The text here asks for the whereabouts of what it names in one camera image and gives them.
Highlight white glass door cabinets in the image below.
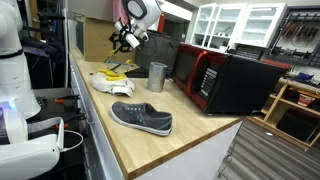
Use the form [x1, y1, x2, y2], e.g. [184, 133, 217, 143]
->
[190, 2, 288, 50]

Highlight orange handled black clamp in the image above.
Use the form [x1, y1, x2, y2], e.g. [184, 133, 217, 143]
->
[54, 94, 82, 105]
[54, 113, 88, 132]

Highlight grey metal cylinder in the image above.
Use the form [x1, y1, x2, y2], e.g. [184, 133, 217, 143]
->
[146, 61, 169, 93]

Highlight white cable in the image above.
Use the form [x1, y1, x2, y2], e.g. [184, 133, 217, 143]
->
[59, 129, 85, 153]

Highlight large brown cardboard box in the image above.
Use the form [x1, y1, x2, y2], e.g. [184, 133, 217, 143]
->
[73, 13, 138, 63]

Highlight small red box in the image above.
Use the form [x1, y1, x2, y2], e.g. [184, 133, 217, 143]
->
[297, 93, 316, 108]

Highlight grey sneaker shoe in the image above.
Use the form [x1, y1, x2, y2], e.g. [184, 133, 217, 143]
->
[109, 101, 174, 137]

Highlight black perforated crate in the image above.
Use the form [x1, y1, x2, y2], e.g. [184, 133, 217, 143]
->
[233, 44, 268, 62]

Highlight white robot device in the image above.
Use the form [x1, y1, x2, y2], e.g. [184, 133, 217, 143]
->
[0, 0, 66, 180]

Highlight red black microwave oven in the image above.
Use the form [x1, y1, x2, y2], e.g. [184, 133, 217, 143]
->
[171, 42, 293, 116]

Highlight grey cloth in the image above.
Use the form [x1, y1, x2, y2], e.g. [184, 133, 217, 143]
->
[89, 70, 136, 98]

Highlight black pegboard plate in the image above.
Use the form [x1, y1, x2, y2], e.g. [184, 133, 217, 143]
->
[33, 96, 88, 134]

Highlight wooden shelf unit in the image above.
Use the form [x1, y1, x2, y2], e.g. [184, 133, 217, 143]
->
[248, 78, 320, 153]

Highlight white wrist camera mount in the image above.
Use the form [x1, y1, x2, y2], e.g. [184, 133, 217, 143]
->
[124, 32, 150, 49]

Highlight black mesh panel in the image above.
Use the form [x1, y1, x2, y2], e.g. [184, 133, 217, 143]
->
[134, 30, 183, 73]

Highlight grey metal counter base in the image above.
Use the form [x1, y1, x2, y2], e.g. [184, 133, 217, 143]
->
[68, 49, 126, 180]

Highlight long yellow T-handle hex wrench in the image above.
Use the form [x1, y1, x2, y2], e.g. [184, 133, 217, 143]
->
[98, 62, 123, 75]

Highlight black wall tool rack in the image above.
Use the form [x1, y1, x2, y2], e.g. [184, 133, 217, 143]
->
[268, 6, 320, 70]

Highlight black wedge wrench stand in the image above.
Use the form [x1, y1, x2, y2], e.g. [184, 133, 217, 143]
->
[124, 66, 150, 79]

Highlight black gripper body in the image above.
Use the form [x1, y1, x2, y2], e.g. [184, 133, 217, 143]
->
[117, 27, 135, 51]

